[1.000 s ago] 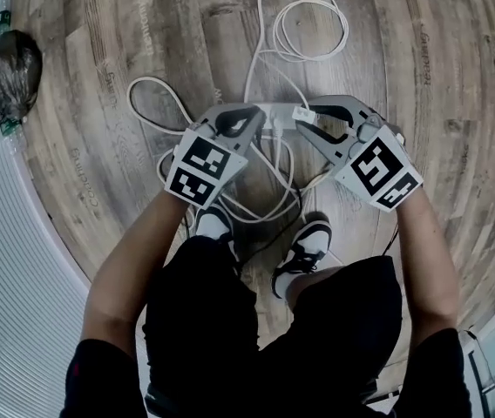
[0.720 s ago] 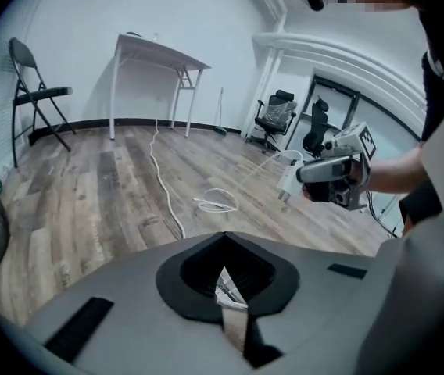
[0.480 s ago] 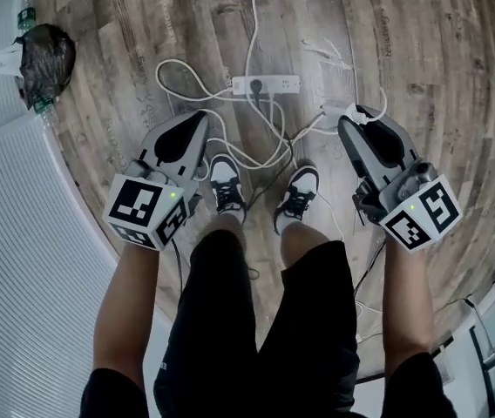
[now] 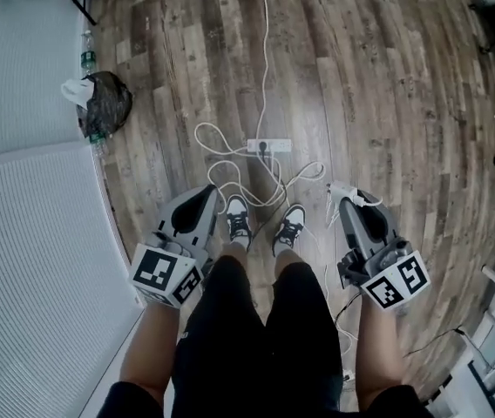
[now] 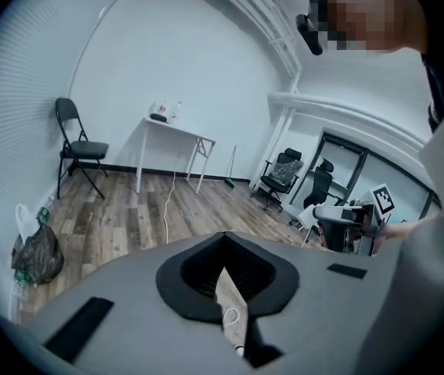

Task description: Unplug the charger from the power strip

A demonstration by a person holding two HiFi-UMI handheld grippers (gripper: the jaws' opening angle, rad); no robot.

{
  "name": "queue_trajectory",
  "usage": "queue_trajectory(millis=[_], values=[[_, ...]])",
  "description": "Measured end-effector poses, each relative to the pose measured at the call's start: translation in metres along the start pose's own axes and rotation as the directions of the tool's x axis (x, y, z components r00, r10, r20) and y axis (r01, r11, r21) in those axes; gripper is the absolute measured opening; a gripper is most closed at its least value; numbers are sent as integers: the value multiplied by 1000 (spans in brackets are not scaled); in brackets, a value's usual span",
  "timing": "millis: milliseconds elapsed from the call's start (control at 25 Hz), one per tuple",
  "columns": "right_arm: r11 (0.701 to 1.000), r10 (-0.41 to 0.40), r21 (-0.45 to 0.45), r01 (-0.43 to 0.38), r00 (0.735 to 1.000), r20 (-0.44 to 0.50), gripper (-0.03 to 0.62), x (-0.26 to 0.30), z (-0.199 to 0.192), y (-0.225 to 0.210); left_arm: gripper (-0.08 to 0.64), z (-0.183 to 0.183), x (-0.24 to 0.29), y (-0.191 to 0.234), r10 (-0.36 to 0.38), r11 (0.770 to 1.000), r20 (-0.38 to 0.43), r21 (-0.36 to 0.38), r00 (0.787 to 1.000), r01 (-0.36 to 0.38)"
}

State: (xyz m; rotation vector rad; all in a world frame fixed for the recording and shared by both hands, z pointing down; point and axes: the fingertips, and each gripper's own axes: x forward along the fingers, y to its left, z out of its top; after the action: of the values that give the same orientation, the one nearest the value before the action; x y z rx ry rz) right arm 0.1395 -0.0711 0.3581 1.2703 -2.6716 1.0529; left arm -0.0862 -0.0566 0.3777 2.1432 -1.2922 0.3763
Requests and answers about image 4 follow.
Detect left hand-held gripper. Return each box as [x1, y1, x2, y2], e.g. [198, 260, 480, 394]
[130, 184, 221, 310]

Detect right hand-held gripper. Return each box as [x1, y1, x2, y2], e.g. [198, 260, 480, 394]
[336, 190, 432, 314]

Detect white power strip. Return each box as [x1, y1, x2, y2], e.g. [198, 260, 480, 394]
[247, 138, 294, 154]

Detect person's left forearm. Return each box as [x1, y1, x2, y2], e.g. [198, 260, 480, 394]
[118, 301, 188, 405]

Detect person's right forearm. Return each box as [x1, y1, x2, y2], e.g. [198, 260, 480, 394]
[354, 300, 410, 414]

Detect person's left shoe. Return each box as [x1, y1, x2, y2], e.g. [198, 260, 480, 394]
[225, 193, 254, 253]

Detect person's shoe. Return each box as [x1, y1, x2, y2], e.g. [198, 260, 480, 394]
[225, 193, 254, 253]
[271, 203, 307, 257]

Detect person's left leg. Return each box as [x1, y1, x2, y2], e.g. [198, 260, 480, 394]
[220, 240, 251, 264]

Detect person's leg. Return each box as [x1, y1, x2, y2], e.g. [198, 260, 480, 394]
[272, 247, 302, 274]
[220, 240, 251, 264]

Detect person's right shoe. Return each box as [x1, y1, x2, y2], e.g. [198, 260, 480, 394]
[271, 203, 307, 257]

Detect person's right leg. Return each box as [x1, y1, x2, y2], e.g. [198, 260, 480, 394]
[272, 247, 302, 274]

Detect clear bottle green label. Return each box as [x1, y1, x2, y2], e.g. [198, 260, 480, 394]
[89, 131, 107, 158]
[78, 30, 98, 76]

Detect person's black shorts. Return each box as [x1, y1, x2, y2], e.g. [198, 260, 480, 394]
[172, 254, 345, 418]

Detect black trash bag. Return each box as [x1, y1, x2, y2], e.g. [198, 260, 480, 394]
[77, 70, 134, 139]

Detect white window blinds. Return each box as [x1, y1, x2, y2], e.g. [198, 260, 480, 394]
[0, 140, 145, 418]

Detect white plastic bag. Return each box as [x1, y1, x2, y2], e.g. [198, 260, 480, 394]
[60, 77, 97, 109]

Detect person's dark shirt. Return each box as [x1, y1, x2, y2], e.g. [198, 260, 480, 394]
[97, 379, 437, 418]

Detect thin white cable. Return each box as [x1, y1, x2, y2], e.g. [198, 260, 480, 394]
[302, 219, 358, 382]

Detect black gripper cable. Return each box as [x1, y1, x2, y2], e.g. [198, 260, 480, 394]
[332, 289, 364, 328]

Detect long white tangled cable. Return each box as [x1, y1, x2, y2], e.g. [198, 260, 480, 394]
[193, 121, 329, 211]

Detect black floor cable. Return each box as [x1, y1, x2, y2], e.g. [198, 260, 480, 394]
[403, 326, 468, 358]

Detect white power cable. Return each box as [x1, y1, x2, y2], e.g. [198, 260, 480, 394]
[255, 0, 273, 141]

